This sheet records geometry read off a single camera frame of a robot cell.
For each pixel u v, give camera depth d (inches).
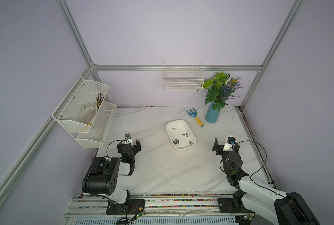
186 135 40.2
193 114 45.2
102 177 17.9
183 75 37.6
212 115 42.0
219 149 29.5
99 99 32.0
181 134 40.8
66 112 25.7
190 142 38.9
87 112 30.7
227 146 28.0
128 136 31.9
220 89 34.5
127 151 28.1
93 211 29.3
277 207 17.1
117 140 28.9
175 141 38.8
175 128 42.2
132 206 28.8
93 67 35.8
